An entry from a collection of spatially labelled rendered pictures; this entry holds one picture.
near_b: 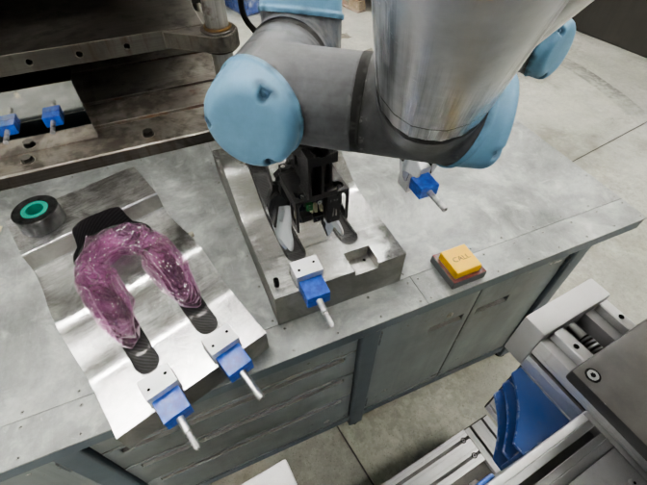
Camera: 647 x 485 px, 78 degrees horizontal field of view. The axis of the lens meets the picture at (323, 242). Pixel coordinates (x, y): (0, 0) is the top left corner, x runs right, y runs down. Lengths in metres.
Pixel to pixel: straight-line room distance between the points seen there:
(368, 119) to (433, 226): 0.68
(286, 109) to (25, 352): 0.73
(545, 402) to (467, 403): 0.98
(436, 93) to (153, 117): 1.25
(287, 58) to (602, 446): 0.56
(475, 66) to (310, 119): 0.16
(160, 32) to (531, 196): 1.04
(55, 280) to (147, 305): 0.19
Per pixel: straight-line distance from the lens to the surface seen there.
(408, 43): 0.17
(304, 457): 1.51
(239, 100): 0.29
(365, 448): 1.52
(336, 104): 0.30
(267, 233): 0.80
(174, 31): 1.26
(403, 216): 0.96
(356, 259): 0.78
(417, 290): 0.83
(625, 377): 0.57
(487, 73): 0.19
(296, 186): 0.50
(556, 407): 0.68
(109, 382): 0.74
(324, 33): 0.39
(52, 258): 0.92
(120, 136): 1.36
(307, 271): 0.69
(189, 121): 1.35
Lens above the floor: 1.47
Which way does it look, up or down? 49 degrees down
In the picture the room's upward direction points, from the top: straight up
